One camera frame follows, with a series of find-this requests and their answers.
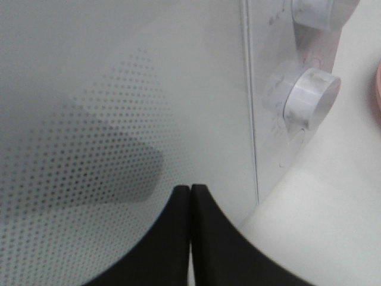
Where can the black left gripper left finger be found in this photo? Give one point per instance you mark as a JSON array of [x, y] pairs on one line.
[[161, 257]]

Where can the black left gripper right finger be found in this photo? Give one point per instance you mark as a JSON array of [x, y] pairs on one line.
[[221, 255]]

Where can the white microwave door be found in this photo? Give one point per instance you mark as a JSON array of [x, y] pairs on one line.
[[106, 106]]

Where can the white microwave knob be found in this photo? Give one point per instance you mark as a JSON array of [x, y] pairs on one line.
[[329, 15], [311, 99]]

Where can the pink round plate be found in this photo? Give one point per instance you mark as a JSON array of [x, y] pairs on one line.
[[378, 86]]

